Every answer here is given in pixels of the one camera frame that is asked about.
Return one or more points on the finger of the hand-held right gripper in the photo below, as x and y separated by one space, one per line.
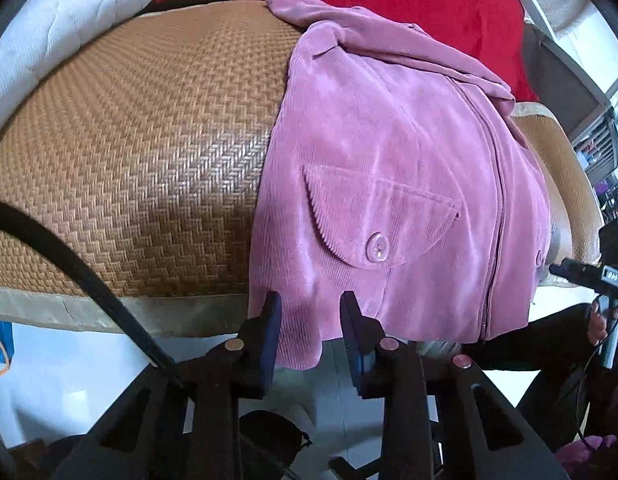
574 272

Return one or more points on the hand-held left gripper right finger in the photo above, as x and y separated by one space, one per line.
353 345

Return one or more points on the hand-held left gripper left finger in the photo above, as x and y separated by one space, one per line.
270 330

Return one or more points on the person's right hand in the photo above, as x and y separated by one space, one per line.
598 327

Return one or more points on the person's dark pants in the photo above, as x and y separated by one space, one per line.
539 340

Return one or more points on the black bag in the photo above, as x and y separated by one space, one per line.
269 435

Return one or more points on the pink fuzzy cloth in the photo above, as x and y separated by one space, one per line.
594 455

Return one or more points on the woven rattan mat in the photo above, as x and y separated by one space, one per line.
139 160

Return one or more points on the white quilted pillow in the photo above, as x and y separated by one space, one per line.
64 25

